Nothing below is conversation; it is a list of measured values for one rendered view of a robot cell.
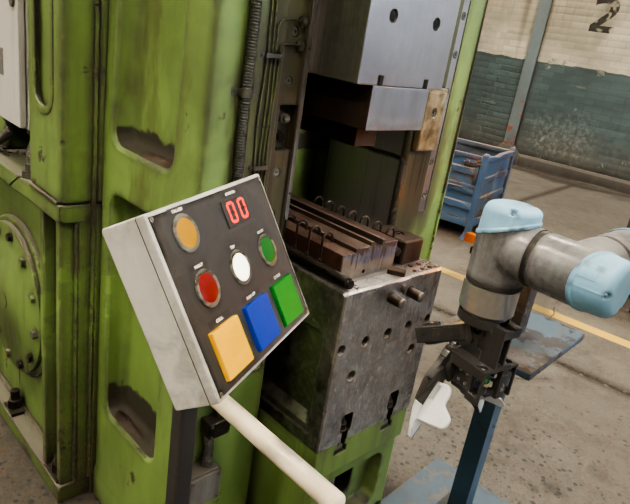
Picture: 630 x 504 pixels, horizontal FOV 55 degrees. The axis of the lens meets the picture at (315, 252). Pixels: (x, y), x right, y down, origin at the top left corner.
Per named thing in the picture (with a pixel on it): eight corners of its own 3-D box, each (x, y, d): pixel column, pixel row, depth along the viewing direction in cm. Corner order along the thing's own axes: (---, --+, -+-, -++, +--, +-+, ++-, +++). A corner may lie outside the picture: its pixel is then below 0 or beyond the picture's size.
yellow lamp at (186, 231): (205, 248, 87) (207, 220, 85) (176, 253, 83) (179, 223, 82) (193, 241, 89) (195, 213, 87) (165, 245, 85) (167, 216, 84)
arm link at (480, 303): (453, 274, 81) (492, 268, 86) (445, 304, 83) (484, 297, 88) (496, 298, 76) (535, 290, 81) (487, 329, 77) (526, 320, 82)
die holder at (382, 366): (409, 406, 176) (443, 267, 160) (317, 454, 150) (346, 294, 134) (285, 324, 212) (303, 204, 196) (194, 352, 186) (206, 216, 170)
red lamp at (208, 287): (226, 302, 88) (228, 275, 86) (199, 309, 85) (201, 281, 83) (213, 294, 90) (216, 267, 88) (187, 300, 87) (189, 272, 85)
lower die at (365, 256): (392, 267, 154) (398, 236, 151) (338, 281, 141) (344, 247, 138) (286, 216, 181) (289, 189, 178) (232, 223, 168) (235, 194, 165)
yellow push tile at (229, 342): (254, 358, 92) (237, 313, 90) (230, 381, 85) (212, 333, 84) (245, 360, 92) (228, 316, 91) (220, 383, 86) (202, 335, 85)
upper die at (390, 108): (420, 130, 142) (429, 89, 139) (365, 131, 128) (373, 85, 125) (302, 97, 169) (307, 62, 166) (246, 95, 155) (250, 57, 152)
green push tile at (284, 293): (304, 310, 110) (290, 272, 108) (288, 327, 103) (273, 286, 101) (296, 312, 111) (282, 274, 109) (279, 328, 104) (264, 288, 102)
